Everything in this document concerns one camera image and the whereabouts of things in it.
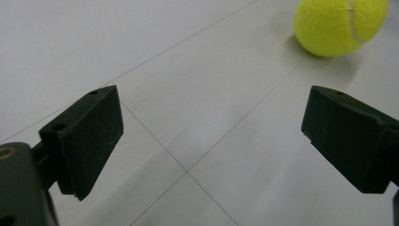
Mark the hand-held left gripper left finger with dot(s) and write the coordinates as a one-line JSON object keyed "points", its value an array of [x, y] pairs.
{"points": [[84, 141]]}

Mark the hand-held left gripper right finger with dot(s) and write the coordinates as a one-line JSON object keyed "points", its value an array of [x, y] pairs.
{"points": [[354, 141]]}

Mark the yellow tennis ball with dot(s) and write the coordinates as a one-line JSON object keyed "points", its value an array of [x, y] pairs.
{"points": [[329, 28]]}

